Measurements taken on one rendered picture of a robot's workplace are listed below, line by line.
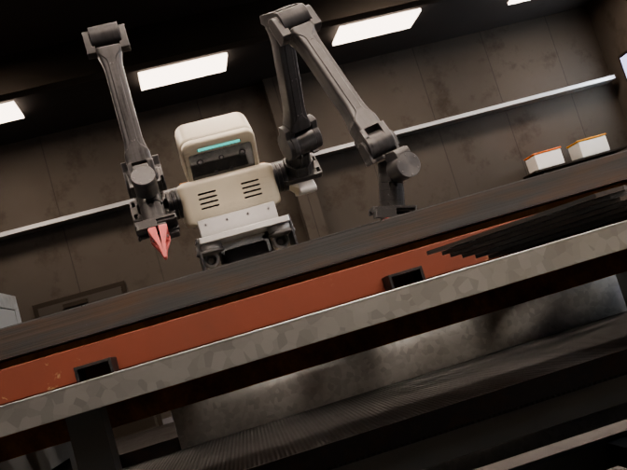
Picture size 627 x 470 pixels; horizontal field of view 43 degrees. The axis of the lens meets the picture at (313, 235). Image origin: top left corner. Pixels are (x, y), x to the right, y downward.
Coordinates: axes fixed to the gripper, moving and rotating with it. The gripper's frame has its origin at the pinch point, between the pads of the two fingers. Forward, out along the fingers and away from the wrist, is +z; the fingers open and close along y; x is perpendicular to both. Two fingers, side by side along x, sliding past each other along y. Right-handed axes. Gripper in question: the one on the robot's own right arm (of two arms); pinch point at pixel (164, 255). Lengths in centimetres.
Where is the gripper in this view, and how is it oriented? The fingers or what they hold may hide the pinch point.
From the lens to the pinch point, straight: 191.8
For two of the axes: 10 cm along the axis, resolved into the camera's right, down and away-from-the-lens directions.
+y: 9.5, -2.6, 1.7
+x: 0.0, 5.6, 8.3
